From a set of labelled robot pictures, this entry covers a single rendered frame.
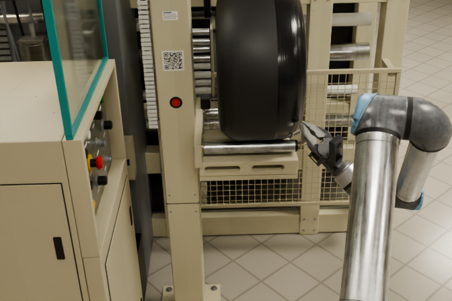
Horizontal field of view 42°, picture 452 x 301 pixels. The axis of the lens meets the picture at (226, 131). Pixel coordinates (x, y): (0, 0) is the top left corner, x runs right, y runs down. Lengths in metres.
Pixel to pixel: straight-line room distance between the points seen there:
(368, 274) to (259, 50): 0.80
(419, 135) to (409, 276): 1.52
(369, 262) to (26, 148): 0.87
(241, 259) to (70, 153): 1.67
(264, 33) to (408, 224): 1.77
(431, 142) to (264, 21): 0.66
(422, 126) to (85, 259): 0.97
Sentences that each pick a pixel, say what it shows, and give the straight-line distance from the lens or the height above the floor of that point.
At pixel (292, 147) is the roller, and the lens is 2.13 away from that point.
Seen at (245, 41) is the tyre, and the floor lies 1.33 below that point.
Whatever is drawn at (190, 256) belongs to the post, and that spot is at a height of 0.35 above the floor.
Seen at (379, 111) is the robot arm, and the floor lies 1.28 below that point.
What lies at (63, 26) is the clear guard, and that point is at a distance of 1.47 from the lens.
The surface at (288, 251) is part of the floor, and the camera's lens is 3.07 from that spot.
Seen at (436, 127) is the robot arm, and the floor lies 1.24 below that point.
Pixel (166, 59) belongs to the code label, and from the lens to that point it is 2.05.
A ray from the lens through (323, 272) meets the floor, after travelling 2.97.
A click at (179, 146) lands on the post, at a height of 0.88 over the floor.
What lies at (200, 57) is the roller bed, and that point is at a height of 1.08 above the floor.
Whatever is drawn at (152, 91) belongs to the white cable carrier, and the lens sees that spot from 2.12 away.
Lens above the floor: 1.96
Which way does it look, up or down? 28 degrees down
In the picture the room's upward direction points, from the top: 1 degrees counter-clockwise
